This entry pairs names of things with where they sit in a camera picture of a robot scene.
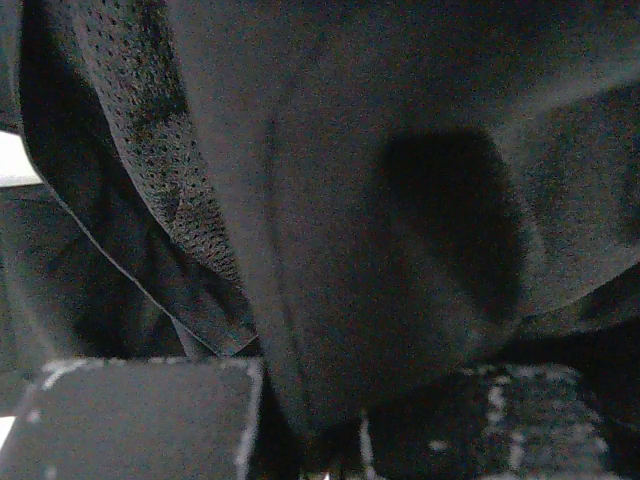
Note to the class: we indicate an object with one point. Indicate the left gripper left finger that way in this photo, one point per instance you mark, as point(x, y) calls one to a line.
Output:
point(158, 419)

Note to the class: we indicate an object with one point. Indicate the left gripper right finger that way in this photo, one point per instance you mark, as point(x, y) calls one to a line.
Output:
point(491, 422)

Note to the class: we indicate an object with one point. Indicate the black cloth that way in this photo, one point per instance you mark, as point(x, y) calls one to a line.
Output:
point(365, 196)

